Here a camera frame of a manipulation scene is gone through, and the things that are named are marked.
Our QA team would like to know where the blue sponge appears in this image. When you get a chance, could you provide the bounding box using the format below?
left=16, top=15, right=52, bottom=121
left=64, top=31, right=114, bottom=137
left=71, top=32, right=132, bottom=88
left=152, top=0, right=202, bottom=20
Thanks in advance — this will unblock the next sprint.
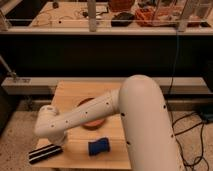
left=88, top=137, right=110, bottom=156

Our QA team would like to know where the metal clamp bracket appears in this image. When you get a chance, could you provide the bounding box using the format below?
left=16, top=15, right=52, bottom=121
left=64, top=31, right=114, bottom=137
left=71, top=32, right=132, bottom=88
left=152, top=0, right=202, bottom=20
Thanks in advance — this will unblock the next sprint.
left=0, top=54, right=30, bottom=83

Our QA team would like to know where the black object on shelf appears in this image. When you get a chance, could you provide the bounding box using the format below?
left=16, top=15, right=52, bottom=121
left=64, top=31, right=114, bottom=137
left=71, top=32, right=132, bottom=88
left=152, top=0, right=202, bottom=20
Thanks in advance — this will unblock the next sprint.
left=111, top=12, right=134, bottom=27

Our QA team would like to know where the orange crate on shelf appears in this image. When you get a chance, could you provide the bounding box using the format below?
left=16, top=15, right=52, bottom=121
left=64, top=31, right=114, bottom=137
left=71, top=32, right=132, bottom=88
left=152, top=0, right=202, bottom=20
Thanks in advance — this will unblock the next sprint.
left=135, top=8, right=173, bottom=27

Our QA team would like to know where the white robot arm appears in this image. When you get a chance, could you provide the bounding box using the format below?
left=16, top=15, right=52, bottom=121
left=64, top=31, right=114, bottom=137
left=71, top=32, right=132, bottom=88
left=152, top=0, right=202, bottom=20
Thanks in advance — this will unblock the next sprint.
left=34, top=75, right=183, bottom=171

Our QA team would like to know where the orange bowl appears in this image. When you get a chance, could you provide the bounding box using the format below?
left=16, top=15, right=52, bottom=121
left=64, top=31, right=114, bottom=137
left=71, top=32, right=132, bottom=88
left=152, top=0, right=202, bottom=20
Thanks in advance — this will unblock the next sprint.
left=77, top=98, right=106, bottom=130

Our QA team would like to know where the black whiteboard eraser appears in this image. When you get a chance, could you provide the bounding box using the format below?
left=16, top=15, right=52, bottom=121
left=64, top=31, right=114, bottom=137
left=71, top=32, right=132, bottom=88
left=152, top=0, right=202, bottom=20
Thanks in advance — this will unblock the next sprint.
left=28, top=144, right=63, bottom=164

